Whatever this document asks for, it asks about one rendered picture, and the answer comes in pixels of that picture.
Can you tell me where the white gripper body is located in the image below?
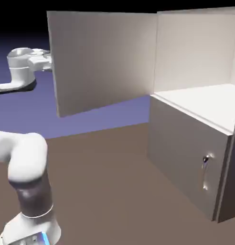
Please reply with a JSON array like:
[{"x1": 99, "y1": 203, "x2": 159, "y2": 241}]
[{"x1": 29, "y1": 55, "x2": 53, "y2": 73}]

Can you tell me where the curved silver door handle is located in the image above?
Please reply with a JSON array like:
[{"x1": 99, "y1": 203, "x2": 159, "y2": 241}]
[{"x1": 201, "y1": 153, "x2": 216, "y2": 191}]

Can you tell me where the small pale grey cabinet door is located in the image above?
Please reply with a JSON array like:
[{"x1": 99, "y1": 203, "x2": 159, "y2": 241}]
[{"x1": 147, "y1": 95, "x2": 234, "y2": 221}]

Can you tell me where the large pale grey cabinet door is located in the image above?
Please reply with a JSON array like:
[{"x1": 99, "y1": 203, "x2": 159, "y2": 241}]
[{"x1": 46, "y1": 11, "x2": 159, "y2": 118}]

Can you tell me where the pale grey cabinet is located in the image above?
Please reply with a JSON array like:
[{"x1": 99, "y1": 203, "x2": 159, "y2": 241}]
[{"x1": 147, "y1": 6, "x2": 235, "y2": 224}]

